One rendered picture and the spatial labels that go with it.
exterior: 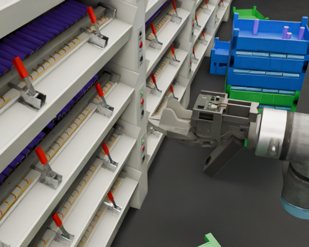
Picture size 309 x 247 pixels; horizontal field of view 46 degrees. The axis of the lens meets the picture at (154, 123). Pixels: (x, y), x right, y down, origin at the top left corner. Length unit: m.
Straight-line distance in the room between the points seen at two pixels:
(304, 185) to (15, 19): 0.56
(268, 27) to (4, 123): 1.28
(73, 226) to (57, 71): 0.40
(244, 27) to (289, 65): 0.27
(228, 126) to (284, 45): 0.86
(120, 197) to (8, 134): 0.71
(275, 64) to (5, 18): 1.17
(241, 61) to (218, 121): 0.88
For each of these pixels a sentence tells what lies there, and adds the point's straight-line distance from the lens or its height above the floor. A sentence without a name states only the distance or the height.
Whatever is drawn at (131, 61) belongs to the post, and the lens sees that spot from 1.05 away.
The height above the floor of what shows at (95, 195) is 0.35.
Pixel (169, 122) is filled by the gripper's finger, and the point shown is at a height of 0.68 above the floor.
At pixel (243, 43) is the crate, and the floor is 0.51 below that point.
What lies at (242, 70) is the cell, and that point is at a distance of 1.55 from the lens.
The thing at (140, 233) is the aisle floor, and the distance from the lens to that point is 1.37.
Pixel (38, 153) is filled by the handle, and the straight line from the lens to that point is 0.75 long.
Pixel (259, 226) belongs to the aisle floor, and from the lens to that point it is 1.44.
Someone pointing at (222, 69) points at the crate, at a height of 0.04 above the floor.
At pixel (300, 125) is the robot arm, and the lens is 0.67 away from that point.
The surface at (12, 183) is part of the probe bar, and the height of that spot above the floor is 0.58.
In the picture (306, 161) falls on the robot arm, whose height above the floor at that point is 0.66.
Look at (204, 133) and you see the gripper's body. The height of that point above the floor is 0.67.
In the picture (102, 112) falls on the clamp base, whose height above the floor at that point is 0.55.
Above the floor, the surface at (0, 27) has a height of 0.90.
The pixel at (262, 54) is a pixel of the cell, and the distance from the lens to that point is 1.52.
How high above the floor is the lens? 1.09
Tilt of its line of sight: 36 degrees down
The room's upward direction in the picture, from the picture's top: straight up
